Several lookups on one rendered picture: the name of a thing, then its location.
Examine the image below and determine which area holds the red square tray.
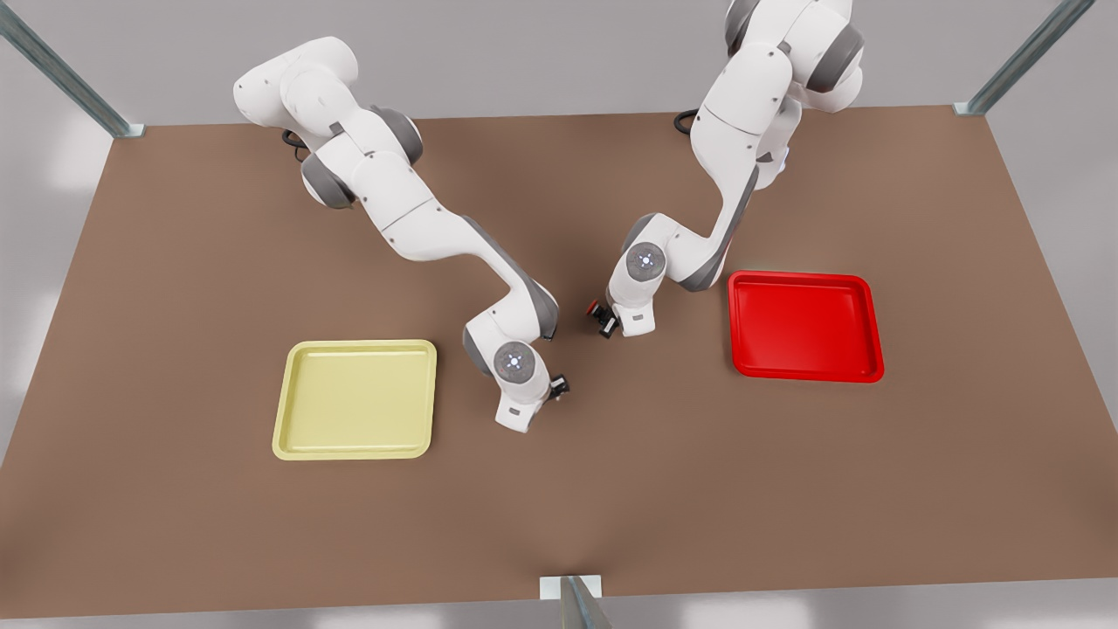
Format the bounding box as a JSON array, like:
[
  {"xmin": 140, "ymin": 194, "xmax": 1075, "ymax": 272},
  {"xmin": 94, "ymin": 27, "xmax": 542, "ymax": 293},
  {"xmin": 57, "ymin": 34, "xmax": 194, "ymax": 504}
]
[{"xmin": 728, "ymin": 271, "xmax": 886, "ymax": 384}]

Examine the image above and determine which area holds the yellow square tray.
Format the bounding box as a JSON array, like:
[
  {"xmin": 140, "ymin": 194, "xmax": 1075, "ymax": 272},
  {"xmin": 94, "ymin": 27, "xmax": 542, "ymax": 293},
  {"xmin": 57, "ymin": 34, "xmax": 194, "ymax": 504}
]
[{"xmin": 272, "ymin": 340, "xmax": 438, "ymax": 461}]

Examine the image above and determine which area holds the silver frame post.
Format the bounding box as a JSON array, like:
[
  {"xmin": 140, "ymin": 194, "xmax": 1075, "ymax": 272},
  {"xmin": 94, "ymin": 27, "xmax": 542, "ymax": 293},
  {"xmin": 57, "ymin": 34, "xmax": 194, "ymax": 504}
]
[
  {"xmin": 0, "ymin": 3, "xmax": 146, "ymax": 140},
  {"xmin": 953, "ymin": 0, "xmax": 1096, "ymax": 117},
  {"xmin": 540, "ymin": 575, "xmax": 612, "ymax": 629}
]

